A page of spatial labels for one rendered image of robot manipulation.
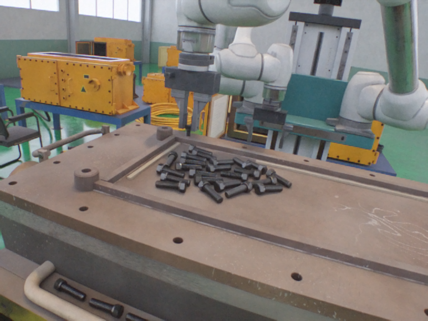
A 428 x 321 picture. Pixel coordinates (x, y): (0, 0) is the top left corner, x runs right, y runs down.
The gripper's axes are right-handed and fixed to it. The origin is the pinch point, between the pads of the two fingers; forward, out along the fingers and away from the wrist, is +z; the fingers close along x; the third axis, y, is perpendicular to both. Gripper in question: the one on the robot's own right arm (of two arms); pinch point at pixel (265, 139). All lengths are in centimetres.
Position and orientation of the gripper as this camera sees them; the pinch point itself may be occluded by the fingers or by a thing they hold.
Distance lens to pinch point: 123.4
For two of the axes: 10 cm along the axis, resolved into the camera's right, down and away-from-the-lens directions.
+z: -0.9, 9.1, 4.1
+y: 3.4, -3.5, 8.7
